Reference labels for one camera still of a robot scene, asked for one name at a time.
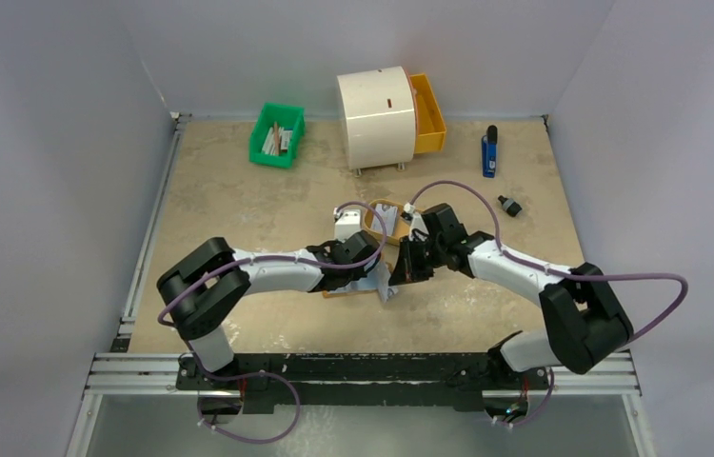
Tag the orange open drawer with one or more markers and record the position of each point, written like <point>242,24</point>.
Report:
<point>431,127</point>

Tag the blue black marker pen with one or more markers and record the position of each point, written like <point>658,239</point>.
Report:
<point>489,151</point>

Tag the small black knob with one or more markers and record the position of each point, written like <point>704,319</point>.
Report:
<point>509,206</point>

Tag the orange oval tray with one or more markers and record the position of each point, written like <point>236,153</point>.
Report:
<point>401,228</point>

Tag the cream round drawer cabinet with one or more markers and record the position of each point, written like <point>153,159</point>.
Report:
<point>378,117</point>

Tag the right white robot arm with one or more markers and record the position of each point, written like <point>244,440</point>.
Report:
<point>583,319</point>

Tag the silver credit cards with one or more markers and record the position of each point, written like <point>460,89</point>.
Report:
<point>385,218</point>

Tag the orange card holder wallet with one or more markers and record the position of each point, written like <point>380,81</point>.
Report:
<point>362,286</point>

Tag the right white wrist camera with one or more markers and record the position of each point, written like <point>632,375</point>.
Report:
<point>417,227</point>

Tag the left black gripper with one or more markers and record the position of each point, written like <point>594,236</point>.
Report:
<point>332,244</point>

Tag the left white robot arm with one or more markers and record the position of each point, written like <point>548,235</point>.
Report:
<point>203,288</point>

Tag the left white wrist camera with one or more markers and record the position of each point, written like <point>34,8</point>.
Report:
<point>346,223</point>

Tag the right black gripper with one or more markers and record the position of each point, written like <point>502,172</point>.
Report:
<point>412,257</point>

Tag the green plastic bin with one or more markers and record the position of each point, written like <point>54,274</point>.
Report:
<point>276,137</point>

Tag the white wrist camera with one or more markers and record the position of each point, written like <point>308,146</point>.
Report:
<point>346,223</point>
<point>417,227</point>

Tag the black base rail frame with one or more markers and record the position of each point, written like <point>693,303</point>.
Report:
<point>463,381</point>

